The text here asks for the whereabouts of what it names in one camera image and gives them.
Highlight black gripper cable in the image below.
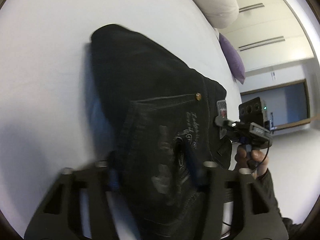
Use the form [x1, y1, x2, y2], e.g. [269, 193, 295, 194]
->
[247, 139, 272, 173]

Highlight person's right hand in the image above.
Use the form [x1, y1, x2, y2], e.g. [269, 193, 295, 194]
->
[234, 145, 269, 178]

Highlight white wardrobe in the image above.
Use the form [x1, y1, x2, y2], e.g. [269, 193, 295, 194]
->
[221, 0, 314, 72]

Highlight purple pillow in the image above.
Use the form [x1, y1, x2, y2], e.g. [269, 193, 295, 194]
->
[219, 33, 246, 85]

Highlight black denim pants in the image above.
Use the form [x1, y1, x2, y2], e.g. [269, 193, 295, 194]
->
[91, 24, 232, 239]

